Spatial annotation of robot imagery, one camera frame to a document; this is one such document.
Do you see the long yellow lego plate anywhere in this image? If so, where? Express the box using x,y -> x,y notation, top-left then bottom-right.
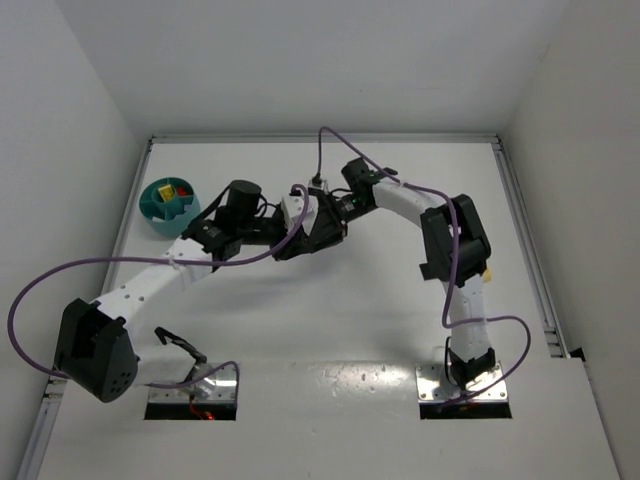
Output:
157,184 -> 175,203

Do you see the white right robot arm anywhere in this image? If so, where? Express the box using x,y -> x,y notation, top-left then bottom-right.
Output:
309,158 -> 496,389

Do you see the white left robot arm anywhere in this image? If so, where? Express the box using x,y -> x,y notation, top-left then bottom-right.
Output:
54,180 -> 314,403

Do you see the teal ribbed divided container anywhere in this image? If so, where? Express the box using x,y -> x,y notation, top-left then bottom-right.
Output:
138,177 -> 201,239

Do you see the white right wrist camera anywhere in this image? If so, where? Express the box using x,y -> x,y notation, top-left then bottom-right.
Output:
308,177 -> 329,193

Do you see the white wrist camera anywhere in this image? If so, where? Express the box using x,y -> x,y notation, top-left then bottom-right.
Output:
308,177 -> 329,193
280,195 -> 318,235

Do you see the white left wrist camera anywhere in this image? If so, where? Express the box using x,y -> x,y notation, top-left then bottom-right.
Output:
280,195 -> 318,235

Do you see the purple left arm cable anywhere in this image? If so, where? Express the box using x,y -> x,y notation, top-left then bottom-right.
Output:
7,183 -> 311,389

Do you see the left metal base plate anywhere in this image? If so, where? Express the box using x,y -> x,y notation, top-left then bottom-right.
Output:
148,365 -> 238,405

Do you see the metal base plate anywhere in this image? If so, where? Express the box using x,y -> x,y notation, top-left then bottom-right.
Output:
148,365 -> 238,405
415,362 -> 508,404

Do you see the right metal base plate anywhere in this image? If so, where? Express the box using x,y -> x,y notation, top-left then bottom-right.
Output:
415,362 -> 508,404

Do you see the aluminium table frame rail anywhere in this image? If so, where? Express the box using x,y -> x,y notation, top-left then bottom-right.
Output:
492,136 -> 570,358

